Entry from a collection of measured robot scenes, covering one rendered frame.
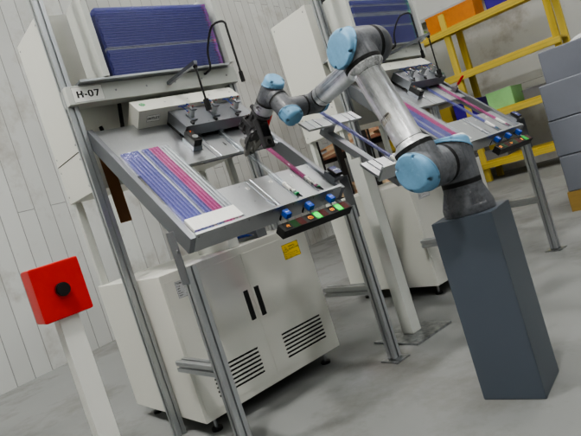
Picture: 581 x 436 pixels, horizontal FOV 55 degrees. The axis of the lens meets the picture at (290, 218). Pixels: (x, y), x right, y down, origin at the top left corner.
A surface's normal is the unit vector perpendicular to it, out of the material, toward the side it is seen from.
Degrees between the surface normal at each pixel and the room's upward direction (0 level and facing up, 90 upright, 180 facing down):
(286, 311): 90
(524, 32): 90
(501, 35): 90
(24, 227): 90
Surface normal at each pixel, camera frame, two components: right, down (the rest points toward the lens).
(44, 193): 0.76, -0.21
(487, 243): -0.58, 0.22
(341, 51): -0.81, 0.15
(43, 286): 0.60, -0.15
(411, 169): -0.69, 0.38
